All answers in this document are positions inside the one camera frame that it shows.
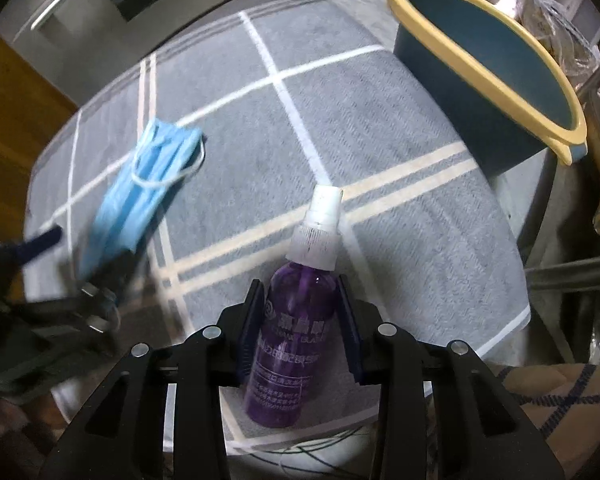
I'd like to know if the purple spray bottle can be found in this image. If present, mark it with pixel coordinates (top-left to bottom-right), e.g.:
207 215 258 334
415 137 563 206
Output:
242 185 343 431

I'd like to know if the blue bin with yellow rim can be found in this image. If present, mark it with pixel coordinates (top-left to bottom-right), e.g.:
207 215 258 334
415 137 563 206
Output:
387 0 588 179

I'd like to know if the stainless steel oven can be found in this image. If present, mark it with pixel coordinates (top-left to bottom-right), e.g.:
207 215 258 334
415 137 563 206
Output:
0 0 270 86

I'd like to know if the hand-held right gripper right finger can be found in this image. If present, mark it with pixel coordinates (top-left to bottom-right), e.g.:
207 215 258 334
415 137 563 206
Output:
336 276 566 480

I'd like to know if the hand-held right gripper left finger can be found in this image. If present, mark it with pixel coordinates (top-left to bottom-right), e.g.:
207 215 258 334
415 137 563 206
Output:
42 277 267 480

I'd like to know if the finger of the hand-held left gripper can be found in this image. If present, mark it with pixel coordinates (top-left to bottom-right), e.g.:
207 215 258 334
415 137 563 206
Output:
76 249 142 334
0 225 64 277

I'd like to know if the grey bar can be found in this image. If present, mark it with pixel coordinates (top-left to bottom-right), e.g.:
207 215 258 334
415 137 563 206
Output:
525 252 600 292

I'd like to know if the waste bin with plastic liner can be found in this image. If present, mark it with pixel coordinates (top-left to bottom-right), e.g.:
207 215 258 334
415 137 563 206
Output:
517 0 600 92

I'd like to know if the wooden cabinet panel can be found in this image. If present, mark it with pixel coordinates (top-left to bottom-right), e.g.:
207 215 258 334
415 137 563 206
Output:
0 30 79 241

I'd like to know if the blue face mask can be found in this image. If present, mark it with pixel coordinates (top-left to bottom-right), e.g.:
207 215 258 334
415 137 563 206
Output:
77 118 206 281

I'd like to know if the beige blue checked cushion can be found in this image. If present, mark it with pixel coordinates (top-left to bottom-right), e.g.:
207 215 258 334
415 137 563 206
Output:
495 362 600 480

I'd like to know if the grey checked cloth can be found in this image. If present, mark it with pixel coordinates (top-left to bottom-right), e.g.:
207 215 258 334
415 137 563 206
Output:
22 0 532 461

